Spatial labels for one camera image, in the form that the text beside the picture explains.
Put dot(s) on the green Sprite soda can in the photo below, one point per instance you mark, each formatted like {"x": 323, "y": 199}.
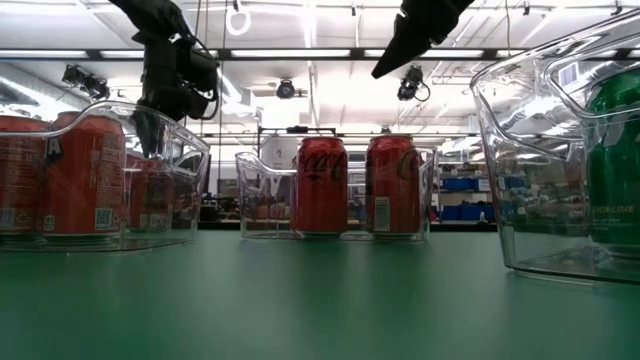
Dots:
{"x": 617, "y": 175}

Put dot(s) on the black hanging camera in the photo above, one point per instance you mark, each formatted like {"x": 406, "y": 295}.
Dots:
{"x": 85, "y": 82}
{"x": 411, "y": 84}
{"x": 286, "y": 90}

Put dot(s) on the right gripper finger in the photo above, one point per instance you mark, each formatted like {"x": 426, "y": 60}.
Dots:
{"x": 417, "y": 45}
{"x": 397, "y": 37}

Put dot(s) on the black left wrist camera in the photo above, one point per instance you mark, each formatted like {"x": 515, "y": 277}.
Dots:
{"x": 202, "y": 70}

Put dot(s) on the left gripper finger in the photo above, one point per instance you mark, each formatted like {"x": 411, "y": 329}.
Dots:
{"x": 142, "y": 132}
{"x": 155, "y": 132}

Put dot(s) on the blue storage bin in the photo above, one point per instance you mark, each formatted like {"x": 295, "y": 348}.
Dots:
{"x": 460, "y": 185}
{"x": 467, "y": 212}

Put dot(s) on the black metal frame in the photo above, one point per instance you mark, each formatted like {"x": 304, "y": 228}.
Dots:
{"x": 220, "y": 226}

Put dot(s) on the clear plastic bin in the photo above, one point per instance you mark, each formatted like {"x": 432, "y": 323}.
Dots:
{"x": 260, "y": 200}
{"x": 540, "y": 240}
{"x": 192, "y": 150}

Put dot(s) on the red Coca-Cola soda can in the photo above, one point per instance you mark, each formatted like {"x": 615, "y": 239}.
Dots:
{"x": 395, "y": 190}
{"x": 150, "y": 200}
{"x": 320, "y": 200}

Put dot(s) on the red Fanta soda can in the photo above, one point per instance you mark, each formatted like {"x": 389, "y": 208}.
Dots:
{"x": 20, "y": 190}
{"x": 82, "y": 190}

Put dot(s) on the green table mat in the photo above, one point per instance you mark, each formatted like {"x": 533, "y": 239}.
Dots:
{"x": 300, "y": 310}

